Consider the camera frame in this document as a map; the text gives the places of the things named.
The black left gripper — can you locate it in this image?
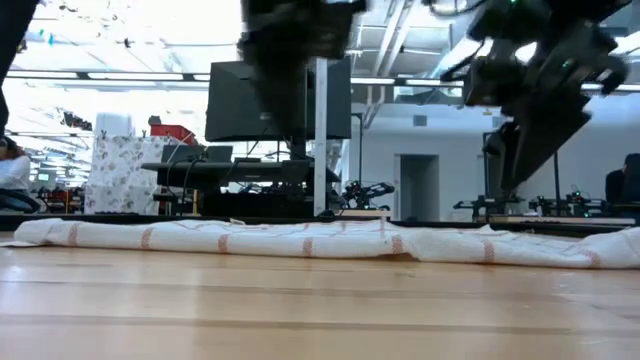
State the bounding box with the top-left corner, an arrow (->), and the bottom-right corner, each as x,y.
238,0 -> 370,146

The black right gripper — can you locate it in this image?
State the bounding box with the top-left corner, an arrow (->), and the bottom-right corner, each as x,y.
462,23 -> 631,192

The white towel with red stripes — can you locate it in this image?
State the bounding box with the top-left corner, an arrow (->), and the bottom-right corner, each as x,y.
0,217 -> 640,271

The black computer monitor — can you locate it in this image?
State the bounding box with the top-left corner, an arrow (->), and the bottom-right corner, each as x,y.
204,57 -> 354,143

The neighbouring wooden table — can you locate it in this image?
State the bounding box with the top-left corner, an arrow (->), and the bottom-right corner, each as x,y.
487,214 -> 640,236

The black desk platform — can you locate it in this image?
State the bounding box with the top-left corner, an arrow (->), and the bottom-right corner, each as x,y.
141,158 -> 341,191

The person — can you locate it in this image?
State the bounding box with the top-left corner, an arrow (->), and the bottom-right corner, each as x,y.
0,137 -> 41,214
604,152 -> 629,217

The small dark laptop screen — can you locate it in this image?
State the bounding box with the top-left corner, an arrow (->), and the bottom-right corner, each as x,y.
160,144 -> 235,164

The black equipment box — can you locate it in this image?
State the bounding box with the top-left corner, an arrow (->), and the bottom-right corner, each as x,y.
199,192 -> 316,219

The black chair back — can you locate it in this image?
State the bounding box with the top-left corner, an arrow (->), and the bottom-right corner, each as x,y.
624,152 -> 640,204

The red storage bin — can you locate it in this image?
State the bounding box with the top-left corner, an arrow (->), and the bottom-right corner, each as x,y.
149,123 -> 197,146

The floral patterned cloth cover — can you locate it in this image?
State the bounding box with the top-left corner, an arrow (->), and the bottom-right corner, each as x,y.
83,134 -> 174,215

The black metal frame stand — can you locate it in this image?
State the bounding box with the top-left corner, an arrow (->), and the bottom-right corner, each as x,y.
482,130 -> 561,216

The white vertical post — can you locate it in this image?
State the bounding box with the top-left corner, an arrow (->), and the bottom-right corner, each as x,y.
313,57 -> 329,216

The black right wrist camera housing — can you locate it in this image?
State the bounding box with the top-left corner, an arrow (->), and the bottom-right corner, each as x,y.
463,52 -> 527,107

